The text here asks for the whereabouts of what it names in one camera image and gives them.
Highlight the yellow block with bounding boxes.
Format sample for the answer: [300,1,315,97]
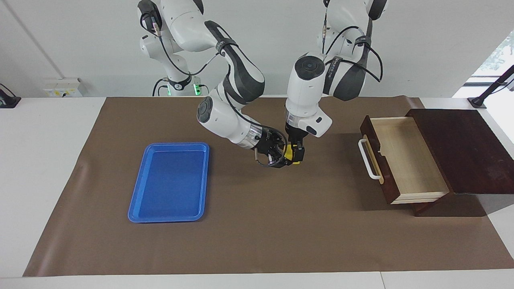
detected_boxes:
[283,144,301,165]

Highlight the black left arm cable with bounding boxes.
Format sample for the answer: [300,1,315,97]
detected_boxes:
[320,7,384,83]

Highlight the black angled stand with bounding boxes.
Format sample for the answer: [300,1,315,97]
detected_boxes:
[467,64,514,109]

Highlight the white drawer handle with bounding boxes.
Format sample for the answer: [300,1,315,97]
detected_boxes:
[358,135,382,181]

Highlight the wooden drawer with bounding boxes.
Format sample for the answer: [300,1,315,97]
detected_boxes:
[359,115,451,205]

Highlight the blue plastic tray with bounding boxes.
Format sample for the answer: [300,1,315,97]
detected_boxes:
[127,142,210,224]

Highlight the dark wooden cabinet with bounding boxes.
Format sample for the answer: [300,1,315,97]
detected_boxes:
[405,108,514,218]

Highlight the black clamp mount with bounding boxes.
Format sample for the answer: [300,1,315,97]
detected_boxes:
[0,83,22,109]

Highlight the white wall socket box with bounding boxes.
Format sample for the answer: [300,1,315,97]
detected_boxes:
[43,78,83,98]

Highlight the bright window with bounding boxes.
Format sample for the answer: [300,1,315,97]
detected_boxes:
[471,31,514,77]

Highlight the brown table mat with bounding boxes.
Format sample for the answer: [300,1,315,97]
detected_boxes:
[22,96,514,278]

